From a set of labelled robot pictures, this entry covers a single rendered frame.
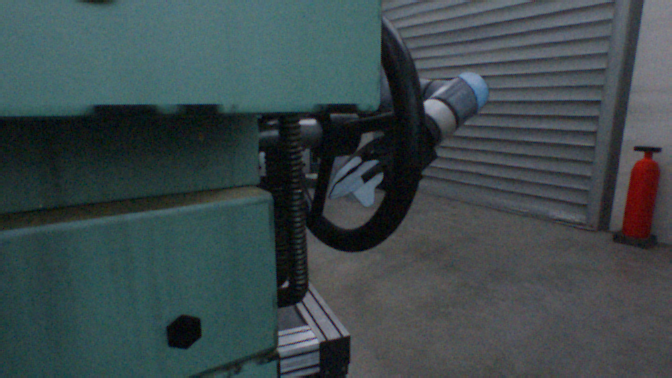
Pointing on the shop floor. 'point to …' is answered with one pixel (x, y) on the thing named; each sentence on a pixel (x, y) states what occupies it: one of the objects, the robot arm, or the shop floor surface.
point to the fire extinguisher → (641, 201)
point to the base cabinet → (252, 368)
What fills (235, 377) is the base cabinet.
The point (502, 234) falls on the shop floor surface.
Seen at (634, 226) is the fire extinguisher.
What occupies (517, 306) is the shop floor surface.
